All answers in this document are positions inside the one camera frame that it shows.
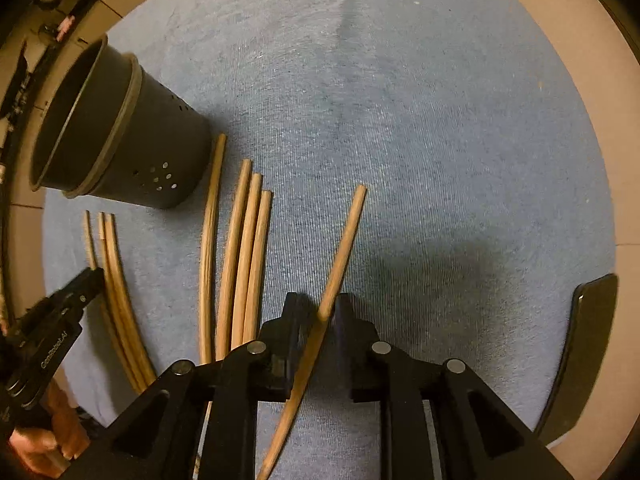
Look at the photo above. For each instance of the black phone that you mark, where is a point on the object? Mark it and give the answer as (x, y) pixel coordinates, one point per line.
(588, 333)

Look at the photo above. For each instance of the blue towel mat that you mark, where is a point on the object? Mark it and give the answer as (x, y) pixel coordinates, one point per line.
(488, 201)

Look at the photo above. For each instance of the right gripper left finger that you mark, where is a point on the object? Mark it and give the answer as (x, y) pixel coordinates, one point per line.
(262, 370)

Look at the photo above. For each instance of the left hand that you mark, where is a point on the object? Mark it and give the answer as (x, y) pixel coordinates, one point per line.
(34, 445)

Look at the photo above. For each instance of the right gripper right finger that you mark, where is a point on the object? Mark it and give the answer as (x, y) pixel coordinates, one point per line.
(378, 372)

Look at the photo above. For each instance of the black utensil holder cup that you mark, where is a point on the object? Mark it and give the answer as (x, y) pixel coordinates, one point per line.
(113, 131)

